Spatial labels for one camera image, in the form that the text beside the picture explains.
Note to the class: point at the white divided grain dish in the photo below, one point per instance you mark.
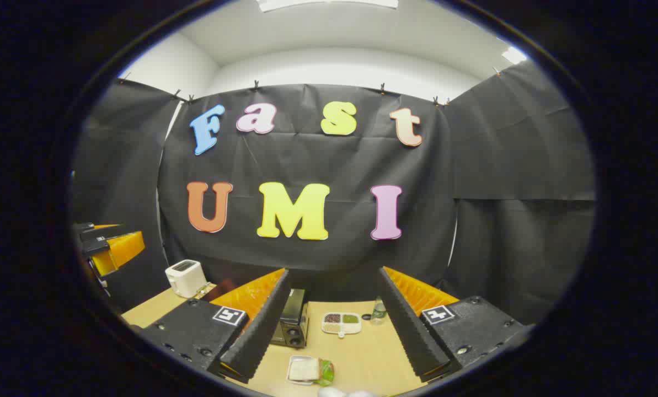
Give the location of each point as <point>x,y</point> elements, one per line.
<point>341,325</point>

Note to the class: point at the white plastic tray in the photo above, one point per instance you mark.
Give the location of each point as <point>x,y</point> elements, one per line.
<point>291,380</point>

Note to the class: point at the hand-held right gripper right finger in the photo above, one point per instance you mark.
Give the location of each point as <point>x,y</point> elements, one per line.
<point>406,325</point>

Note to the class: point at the lettuce sandwich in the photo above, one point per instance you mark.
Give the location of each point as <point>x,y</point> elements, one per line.
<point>306,370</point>

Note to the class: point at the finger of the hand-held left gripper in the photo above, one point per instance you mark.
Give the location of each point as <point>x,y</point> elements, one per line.
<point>105,240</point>
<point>86,226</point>

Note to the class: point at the clear water bottle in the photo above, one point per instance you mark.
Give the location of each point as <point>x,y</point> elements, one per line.
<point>379,311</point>

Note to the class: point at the black electric oven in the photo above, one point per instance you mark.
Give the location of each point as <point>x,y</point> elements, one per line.
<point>295,320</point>

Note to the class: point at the white toaster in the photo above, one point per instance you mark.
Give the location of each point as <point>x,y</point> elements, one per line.
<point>186,278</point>

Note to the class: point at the ceiling light panel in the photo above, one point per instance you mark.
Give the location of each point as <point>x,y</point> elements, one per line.
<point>328,3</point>
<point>513,55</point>

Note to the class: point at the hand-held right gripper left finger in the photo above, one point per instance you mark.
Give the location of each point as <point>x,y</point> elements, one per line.
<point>262,331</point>

